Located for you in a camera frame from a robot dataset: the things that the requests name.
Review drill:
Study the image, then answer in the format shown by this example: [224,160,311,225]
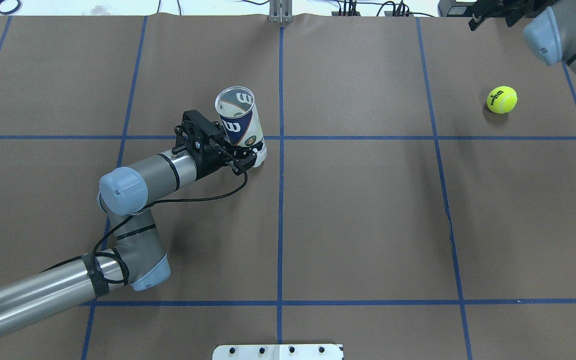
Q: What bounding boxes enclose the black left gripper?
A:
[190,140,261,181]

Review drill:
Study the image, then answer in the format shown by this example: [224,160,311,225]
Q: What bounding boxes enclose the grey silver left robot arm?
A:
[0,137,266,338]

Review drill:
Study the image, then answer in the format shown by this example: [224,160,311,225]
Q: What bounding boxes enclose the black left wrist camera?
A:
[171,110,226,155]

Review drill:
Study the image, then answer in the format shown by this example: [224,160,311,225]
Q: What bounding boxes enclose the aluminium frame post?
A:
[268,0,294,24]

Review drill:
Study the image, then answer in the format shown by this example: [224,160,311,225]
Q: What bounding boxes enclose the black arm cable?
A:
[38,165,249,286]

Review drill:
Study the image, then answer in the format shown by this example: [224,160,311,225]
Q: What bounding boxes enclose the white tennis ball can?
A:
[214,86,268,167]

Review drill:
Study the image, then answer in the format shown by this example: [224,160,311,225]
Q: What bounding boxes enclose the black equipment box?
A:
[437,0,476,18]

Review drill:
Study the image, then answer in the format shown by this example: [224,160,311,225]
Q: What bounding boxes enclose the black cables on bench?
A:
[331,0,436,18]

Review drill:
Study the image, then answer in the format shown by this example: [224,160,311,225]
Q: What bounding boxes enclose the yellow tennis ball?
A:
[486,85,518,115]

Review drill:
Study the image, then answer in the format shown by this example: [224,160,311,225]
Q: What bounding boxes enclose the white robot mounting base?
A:
[212,343,345,360]

